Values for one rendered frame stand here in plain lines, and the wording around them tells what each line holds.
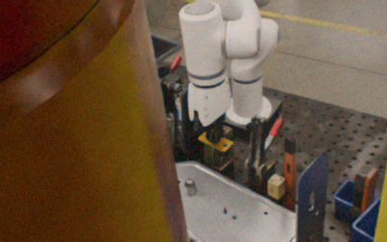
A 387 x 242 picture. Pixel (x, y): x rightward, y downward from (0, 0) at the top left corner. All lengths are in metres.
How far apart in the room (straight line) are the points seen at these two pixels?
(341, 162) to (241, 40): 1.05
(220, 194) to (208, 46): 0.54
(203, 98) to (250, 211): 0.42
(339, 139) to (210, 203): 0.80
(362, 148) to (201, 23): 1.18
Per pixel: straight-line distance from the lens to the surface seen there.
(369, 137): 2.05
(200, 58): 1.00
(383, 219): 0.18
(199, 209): 1.36
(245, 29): 0.98
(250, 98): 1.92
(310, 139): 2.02
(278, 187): 1.32
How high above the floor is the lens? 2.01
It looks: 38 degrees down
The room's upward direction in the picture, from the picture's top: 8 degrees counter-clockwise
